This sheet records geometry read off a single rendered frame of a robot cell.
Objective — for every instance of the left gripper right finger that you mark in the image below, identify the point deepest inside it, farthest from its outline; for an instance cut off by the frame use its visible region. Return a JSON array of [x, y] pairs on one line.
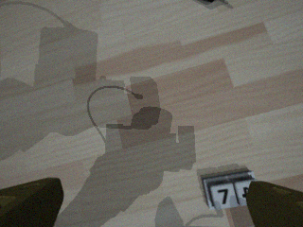
[[272, 205]]

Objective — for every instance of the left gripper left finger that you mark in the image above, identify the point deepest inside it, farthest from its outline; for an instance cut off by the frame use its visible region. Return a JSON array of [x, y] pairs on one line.
[[33, 204]]

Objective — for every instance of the grey digit cube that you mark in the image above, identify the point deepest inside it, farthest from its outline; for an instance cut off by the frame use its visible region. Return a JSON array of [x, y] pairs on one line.
[[222, 194], [241, 186]]

